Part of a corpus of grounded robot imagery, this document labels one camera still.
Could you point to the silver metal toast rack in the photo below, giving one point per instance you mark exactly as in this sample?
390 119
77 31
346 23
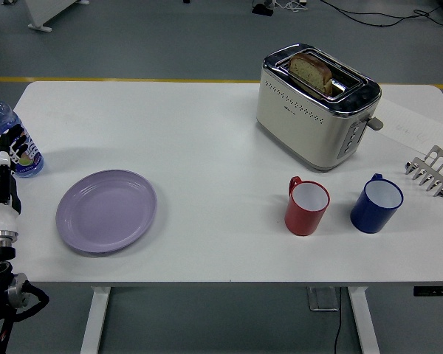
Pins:
433 171

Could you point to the grey floor plate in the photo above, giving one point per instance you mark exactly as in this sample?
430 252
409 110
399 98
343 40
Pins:
322 298

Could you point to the brown bread slice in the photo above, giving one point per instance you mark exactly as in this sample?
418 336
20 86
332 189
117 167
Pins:
310 70

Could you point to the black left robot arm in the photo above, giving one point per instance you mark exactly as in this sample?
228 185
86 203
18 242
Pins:
7 295

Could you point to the black table control panel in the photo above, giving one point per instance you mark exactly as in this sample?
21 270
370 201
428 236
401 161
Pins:
435 291

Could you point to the clear blue-capped water bottle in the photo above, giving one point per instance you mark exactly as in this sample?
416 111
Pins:
0 118

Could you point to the black power adapter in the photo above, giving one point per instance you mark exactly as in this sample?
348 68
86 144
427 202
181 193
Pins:
262 9

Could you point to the white table leg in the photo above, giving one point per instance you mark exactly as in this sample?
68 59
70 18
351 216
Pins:
95 321
362 321

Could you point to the purple round plate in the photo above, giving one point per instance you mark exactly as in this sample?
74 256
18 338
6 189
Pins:
106 211

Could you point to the white paper sheet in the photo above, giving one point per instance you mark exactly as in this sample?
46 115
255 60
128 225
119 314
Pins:
409 125

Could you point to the blue mug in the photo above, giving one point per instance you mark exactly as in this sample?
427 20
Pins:
371 215

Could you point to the cream silver toaster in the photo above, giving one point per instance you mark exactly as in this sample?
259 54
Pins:
302 121

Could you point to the red mug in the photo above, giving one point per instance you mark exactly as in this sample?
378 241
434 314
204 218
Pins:
302 217

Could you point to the white furniture base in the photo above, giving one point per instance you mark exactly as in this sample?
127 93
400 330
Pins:
44 13

